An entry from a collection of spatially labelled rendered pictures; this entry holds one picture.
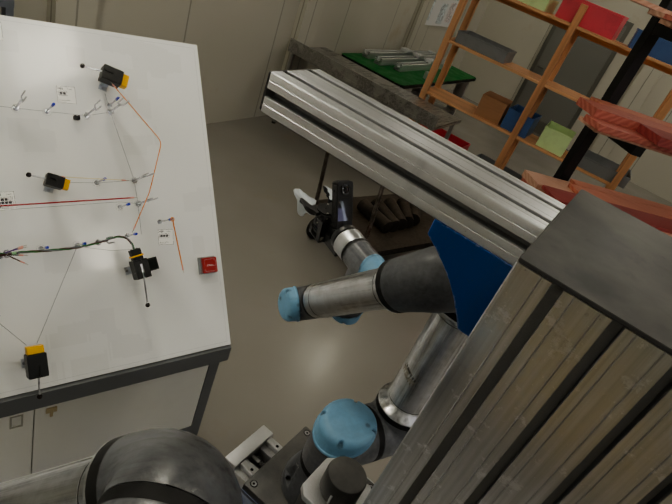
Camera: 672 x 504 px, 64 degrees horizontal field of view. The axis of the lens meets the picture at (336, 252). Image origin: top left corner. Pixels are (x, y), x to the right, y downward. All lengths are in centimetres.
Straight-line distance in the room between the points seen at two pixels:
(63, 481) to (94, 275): 118
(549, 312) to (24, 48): 161
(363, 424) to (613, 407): 72
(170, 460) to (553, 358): 30
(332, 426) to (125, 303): 88
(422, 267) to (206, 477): 52
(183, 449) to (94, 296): 128
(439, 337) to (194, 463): 64
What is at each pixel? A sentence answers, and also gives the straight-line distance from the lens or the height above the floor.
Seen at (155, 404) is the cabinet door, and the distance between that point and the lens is 203.
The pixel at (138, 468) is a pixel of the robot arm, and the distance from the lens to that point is 47.
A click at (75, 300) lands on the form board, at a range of 171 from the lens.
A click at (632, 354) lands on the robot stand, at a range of 42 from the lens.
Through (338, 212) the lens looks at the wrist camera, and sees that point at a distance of 127.
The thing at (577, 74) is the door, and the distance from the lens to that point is 1047.
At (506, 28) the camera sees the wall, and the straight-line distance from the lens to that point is 1081.
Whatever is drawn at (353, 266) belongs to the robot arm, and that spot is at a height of 156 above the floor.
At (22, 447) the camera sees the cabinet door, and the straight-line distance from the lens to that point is 196.
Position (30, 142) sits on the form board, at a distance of 173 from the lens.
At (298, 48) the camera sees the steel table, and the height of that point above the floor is 87.
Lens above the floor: 219
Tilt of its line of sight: 31 degrees down
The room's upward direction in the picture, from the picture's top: 22 degrees clockwise
